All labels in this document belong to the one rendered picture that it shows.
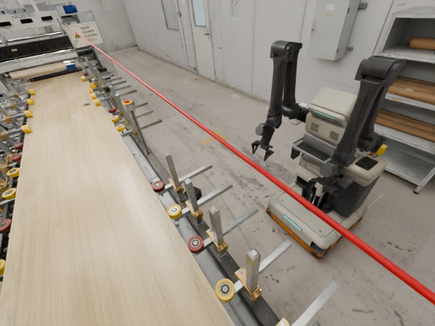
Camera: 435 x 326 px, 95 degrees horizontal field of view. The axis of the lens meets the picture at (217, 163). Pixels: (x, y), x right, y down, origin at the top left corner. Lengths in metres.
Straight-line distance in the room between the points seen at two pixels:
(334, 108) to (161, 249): 1.12
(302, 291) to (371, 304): 0.48
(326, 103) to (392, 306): 1.58
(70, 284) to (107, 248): 0.19
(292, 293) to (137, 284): 1.26
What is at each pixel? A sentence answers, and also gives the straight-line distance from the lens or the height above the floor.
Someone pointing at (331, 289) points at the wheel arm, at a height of 0.84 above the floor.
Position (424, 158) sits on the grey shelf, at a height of 0.16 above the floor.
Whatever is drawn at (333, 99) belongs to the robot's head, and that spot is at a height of 1.36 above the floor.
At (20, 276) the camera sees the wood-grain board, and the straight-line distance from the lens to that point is 1.44.
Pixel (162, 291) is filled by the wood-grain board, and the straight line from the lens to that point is 1.03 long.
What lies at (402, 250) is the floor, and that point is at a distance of 2.47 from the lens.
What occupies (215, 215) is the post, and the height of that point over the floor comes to 1.11.
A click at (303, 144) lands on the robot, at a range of 1.40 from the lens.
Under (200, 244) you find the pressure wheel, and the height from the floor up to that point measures 0.91.
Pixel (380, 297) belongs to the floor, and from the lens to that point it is 2.18.
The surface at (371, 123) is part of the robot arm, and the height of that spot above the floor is 1.35.
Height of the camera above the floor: 1.84
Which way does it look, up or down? 41 degrees down
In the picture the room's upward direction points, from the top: 7 degrees counter-clockwise
